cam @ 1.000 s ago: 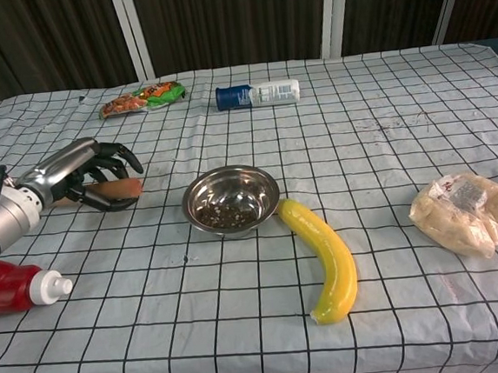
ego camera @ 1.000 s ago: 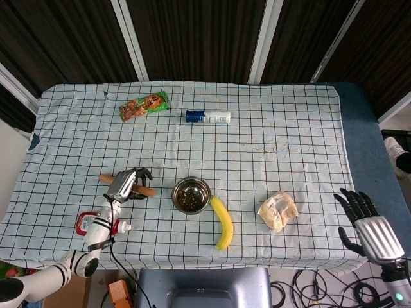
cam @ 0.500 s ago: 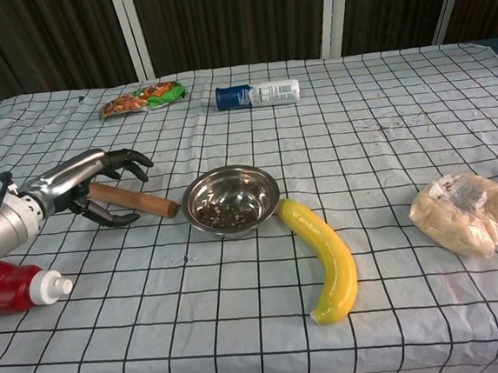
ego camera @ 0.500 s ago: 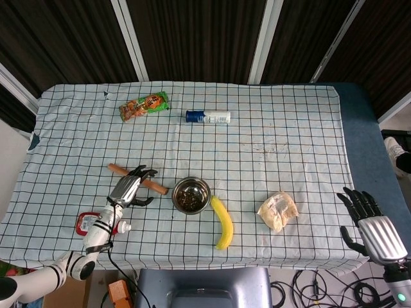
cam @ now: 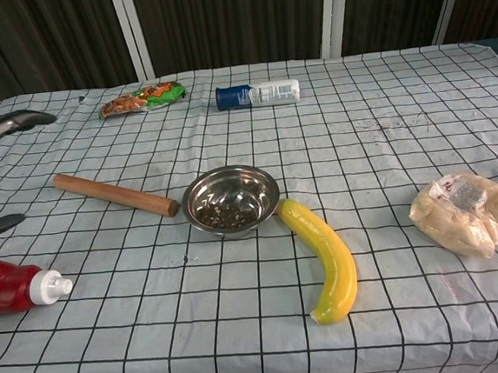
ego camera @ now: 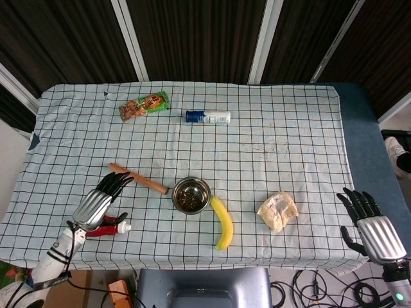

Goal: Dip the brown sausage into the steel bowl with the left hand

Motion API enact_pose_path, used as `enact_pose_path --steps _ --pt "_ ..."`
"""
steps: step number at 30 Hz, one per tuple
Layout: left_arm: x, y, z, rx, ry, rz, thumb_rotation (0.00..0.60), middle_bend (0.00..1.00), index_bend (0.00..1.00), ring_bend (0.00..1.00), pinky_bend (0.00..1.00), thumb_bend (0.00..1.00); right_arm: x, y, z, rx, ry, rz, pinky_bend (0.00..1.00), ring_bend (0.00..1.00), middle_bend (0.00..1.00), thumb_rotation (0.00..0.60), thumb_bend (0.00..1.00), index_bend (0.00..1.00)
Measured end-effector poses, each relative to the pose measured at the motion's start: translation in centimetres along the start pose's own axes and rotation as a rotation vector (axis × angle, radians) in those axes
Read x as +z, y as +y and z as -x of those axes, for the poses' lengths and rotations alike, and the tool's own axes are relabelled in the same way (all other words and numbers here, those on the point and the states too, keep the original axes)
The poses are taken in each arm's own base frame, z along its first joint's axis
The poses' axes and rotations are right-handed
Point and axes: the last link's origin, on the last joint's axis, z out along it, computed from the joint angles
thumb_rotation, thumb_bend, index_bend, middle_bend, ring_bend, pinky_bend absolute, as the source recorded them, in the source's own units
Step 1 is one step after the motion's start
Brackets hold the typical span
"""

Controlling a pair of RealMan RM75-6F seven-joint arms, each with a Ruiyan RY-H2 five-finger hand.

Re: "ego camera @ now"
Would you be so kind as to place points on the white black checkered tablecloth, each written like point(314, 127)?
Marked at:
point(257, 144)

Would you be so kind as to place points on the green orange snack packet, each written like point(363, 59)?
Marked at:
point(143, 106)

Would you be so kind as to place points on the clear bag of beige food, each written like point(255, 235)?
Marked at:
point(277, 210)

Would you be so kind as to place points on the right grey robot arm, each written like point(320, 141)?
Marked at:
point(396, 285)

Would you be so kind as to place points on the white shoe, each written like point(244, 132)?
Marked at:
point(392, 150)

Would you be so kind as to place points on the yellow banana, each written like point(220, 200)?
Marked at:
point(225, 224)

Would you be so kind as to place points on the blue white bottle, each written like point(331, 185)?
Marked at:
point(208, 116)

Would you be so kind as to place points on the wooden stick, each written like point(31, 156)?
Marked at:
point(147, 184)

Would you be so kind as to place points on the white partition post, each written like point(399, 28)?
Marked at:
point(130, 38)
point(265, 41)
point(337, 41)
point(395, 111)
point(17, 88)

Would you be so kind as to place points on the red ketchup bottle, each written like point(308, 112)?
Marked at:
point(112, 229)

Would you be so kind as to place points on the steel bowl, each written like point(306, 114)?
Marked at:
point(191, 195)

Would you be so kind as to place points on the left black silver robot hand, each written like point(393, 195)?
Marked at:
point(93, 205)

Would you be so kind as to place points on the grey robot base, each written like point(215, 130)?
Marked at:
point(205, 285)

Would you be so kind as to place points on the orange wooden block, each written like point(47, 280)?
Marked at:
point(119, 293)

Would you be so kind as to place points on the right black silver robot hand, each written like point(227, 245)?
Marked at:
point(379, 234)

